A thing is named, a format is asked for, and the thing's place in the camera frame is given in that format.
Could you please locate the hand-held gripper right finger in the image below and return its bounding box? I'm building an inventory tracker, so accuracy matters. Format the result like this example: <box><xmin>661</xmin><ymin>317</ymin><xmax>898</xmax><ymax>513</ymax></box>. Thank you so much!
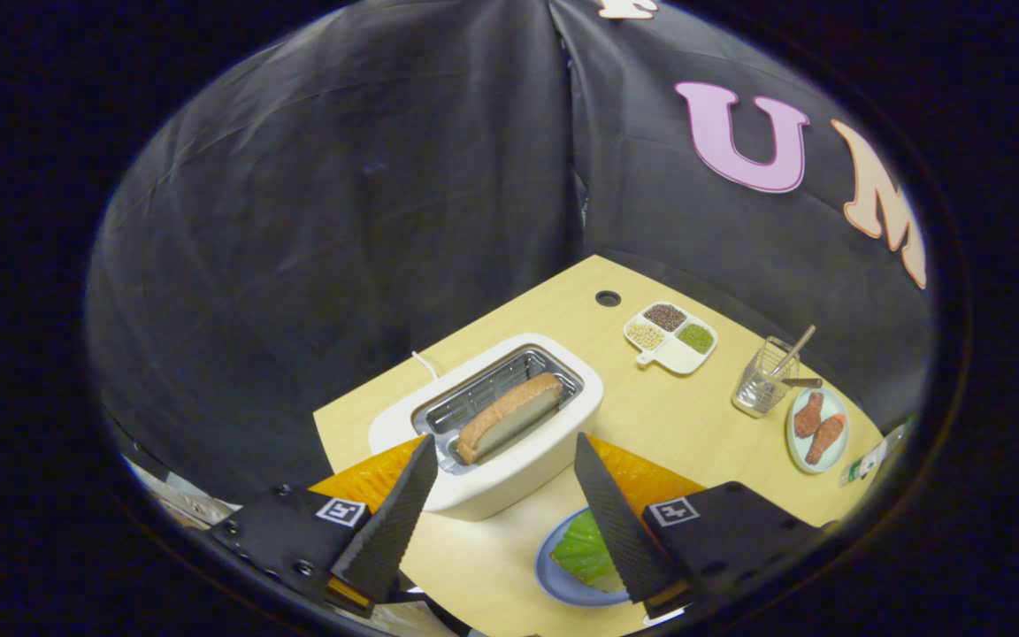
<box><xmin>573</xmin><ymin>432</ymin><xmax>838</xmax><ymax>620</ymax></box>

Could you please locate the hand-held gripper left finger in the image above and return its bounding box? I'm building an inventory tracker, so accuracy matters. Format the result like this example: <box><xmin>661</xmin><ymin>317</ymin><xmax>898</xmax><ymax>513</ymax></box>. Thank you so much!
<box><xmin>209</xmin><ymin>434</ymin><xmax>440</xmax><ymax>618</ymax></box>

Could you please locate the green lettuce leaf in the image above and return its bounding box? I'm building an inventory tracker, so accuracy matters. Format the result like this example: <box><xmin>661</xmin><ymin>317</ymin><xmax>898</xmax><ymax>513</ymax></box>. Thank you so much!
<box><xmin>550</xmin><ymin>509</ymin><xmax>625</xmax><ymax>592</ymax></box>

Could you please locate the plain bread slice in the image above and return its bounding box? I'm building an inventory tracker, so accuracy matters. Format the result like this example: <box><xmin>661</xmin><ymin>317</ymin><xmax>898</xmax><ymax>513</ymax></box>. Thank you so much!
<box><xmin>456</xmin><ymin>372</ymin><xmax>564</xmax><ymax>466</ymax></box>

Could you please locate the blue plate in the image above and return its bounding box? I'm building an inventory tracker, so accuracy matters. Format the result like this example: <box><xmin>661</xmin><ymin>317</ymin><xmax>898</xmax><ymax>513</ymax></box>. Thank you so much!
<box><xmin>534</xmin><ymin>506</ymin><xmax>652</xmax><ymax>608</ymax></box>

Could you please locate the white toaster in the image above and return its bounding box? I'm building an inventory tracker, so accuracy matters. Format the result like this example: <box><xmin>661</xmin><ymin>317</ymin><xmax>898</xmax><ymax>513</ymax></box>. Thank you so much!
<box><xmin>369</xmin><ymin>334</ymin><xmax>605</xmax><ymax>521</ymax></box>

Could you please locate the white divided condiment dish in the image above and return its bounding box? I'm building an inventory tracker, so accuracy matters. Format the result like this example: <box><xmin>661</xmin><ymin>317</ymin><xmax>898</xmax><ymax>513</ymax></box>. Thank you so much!
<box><xmin>623</xmin><ymin>302</ymin><xmax>719</xmax><ymax>375</ymax></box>

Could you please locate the brown meat patty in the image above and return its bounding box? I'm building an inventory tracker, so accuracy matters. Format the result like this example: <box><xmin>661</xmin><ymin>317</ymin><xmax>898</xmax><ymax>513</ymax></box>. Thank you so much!
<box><xmin>794</xmin><ymin>392</ymin><xmax>825</xmax><ymax>440</ymax></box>
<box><xmin>806</xmin><ymin>413</ymin><xmax>847</xmax><ymax>466</ymax></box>

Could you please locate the pale green plate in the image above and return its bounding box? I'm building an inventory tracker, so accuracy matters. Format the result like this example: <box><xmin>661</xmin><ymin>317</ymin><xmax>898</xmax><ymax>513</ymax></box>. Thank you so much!
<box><xmin>785</xmin><ymin>386</ymin><xmax>850</xmax><ymax>474</ymax></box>

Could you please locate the clear water bottle green label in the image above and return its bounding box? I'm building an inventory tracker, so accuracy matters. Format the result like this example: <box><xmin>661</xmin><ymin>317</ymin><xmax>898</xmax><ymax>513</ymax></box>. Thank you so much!
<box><xmin>841</xmin><ymin>420</ymin><xmax>913</xmax><ymax>487</ymax></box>

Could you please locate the black backdrop cloth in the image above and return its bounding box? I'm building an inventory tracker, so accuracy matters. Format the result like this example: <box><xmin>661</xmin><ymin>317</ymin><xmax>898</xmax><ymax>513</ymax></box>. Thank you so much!
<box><xmin>85</xmin><ymin>0</ymin><xmax>935</xmax><ymax>505</ymax></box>

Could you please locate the metal wire utensil holder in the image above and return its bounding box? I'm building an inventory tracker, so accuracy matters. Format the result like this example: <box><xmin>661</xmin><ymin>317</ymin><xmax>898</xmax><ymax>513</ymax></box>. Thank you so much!
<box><xmin>732</xmin><ymin>336</ymin><xmax>801</xmax><ymax>418</ymax></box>

